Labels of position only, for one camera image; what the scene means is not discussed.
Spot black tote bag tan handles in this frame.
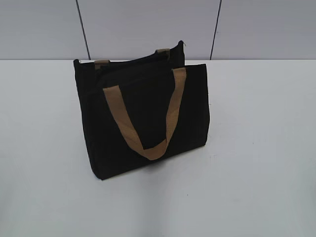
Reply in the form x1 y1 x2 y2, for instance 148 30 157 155
74 41 210 180

